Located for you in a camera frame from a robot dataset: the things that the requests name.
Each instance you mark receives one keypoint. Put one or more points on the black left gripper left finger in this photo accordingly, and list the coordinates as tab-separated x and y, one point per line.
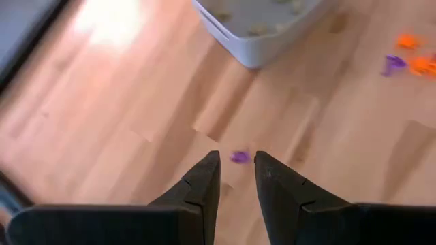
201	190

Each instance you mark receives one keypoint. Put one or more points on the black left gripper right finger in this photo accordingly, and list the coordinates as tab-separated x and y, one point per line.
279	190

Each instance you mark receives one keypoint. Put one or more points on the white plastic bin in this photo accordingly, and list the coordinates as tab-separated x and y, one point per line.
259	47

